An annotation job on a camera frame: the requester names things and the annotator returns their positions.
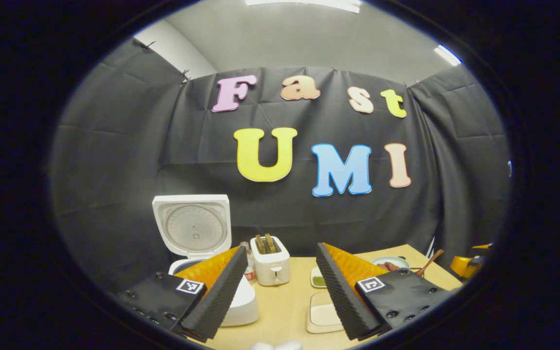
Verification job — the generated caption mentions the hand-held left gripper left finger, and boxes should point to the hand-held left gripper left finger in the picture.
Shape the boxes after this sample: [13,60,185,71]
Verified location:
[115,245,249,342]

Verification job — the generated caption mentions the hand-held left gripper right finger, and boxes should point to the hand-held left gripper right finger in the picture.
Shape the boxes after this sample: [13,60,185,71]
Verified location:
[315,242,460,341]

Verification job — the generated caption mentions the clear plastic rice tray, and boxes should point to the clear plastic rice tray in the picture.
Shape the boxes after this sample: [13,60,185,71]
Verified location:
[306,291,345,334]

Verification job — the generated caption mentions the brown wooden spoon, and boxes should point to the brown wooden spoon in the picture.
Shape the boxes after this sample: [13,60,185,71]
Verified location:
[415,249,445,278]

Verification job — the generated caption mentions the white rice cooker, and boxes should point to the white rice cooker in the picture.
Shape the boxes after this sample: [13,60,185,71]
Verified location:
[152,194,260,327]

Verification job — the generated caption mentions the white divided bean dish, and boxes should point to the white divided bean dish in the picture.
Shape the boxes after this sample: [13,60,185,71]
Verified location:
[310,266,330,288]

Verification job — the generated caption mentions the clear bottle with red label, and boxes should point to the clear bottle with red label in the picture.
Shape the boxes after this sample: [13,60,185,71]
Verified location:
[240,242,257,284]

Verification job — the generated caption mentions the white toaster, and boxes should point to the white toaster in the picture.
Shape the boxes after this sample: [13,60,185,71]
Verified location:
[250,236,291,286]

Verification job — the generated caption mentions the light green plate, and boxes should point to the light green plate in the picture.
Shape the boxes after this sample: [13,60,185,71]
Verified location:
[371,256,410,273]

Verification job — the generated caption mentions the black backdrop cloth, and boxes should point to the black backdrop cloth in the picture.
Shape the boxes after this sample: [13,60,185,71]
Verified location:
[49,39,511,292]

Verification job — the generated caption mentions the ceiling light panel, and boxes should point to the ceiling light panel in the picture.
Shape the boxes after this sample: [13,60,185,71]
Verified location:
[246,0,361,14]
[434,45,462,66]

